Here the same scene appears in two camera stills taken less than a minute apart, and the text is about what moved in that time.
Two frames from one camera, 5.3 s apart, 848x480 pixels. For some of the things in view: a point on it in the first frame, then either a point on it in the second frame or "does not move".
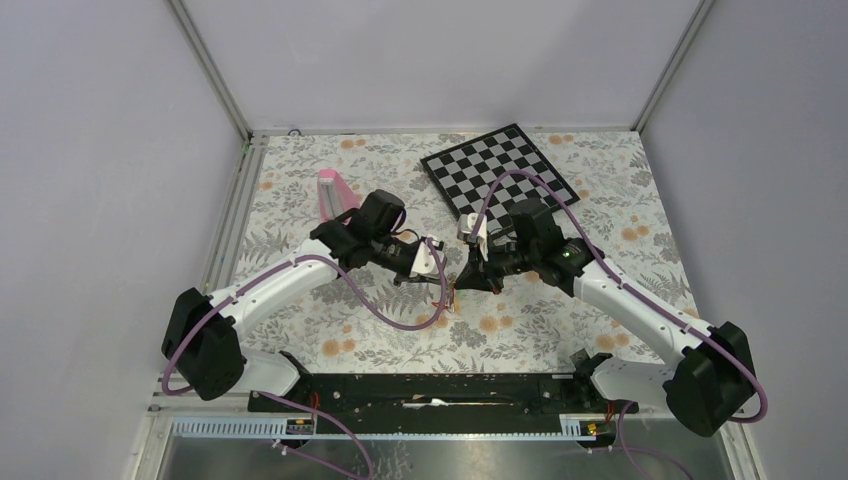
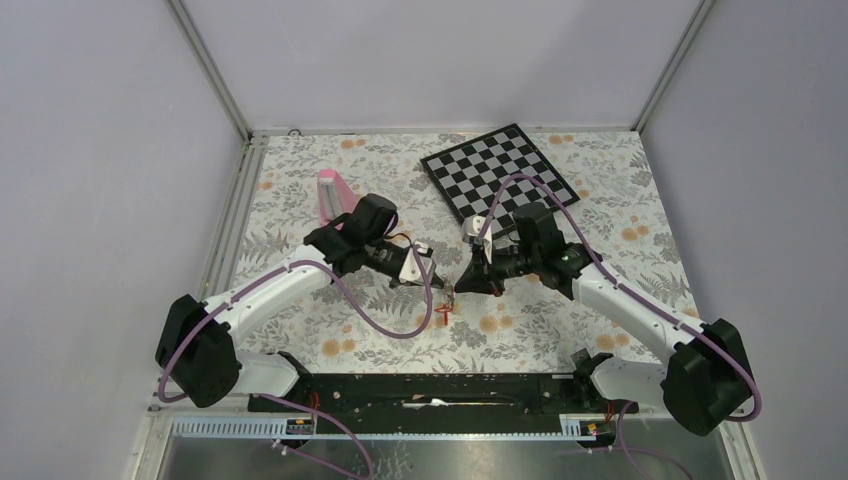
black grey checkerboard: (466, 171) does not move
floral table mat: (386, 324) does not move
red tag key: (455, 301) -> (445, 309)
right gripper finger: (476, 279) does not move
